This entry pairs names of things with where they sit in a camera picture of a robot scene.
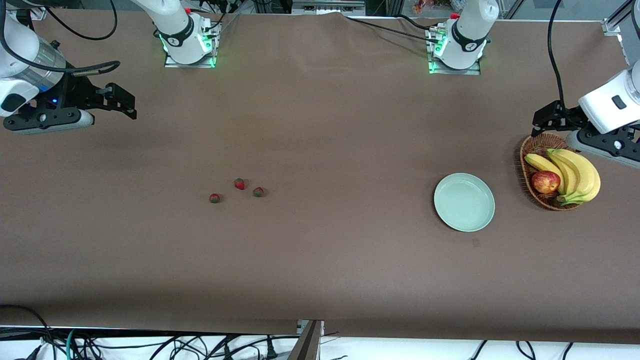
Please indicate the orange toy figures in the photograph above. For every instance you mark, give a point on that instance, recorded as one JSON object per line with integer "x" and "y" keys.
{"x": 420, "y": 6}

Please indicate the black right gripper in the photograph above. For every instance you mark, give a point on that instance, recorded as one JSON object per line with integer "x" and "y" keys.
{"x": 76, "y": 94}

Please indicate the aluminium corner bracket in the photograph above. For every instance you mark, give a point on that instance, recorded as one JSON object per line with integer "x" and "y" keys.
{"x": 40, "y": 15}

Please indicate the pale green round plate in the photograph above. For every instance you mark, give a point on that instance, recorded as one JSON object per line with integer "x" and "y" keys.
{"x": 464, "y": 202}

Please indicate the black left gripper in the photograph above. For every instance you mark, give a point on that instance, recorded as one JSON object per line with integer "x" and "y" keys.
{"x": 566, "y": 119}

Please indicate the brown metal profile bar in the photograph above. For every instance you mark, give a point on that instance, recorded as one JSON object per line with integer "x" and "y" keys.
{"x": 307, "y": 345}

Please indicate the yellow banana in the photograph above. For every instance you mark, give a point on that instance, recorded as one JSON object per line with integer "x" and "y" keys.
{"x": 590, "y": 180}
{"x": 540, "y": 162}
{"x": 570, "y": 172}

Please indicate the brown wicker basket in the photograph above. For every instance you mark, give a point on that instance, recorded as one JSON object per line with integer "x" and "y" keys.
{"x": 526, "y": 170}

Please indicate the red apple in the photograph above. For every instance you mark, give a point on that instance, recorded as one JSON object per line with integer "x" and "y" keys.
{"x": 546, "y": 182}

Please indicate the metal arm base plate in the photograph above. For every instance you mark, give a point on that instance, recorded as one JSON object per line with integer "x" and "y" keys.
{"x": 190, "y": 65}
{"x": 455, "y": 72}

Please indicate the red strawberry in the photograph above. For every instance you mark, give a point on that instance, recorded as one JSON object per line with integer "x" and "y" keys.
{"x": 214, "y": 198}
{"x": 239, "y": 184}
{"x": 258, "y": 192}

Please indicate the grey metal rail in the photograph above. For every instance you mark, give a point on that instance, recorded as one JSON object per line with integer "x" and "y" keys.
{"x": 325, "y": 7}

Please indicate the silver metal bracket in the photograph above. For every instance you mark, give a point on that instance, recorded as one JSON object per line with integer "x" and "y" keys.
{"x": 301, "y": 326}

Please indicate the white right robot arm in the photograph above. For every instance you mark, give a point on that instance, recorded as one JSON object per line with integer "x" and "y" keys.
{"x": 175, "y": 20}

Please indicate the brown table cover sheet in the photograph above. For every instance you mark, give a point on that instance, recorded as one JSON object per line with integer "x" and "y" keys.
{"x": 320, "y": 125}

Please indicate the aluminium frame profile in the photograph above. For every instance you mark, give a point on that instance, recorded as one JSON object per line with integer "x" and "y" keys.
{"x": 612, "y": 25}

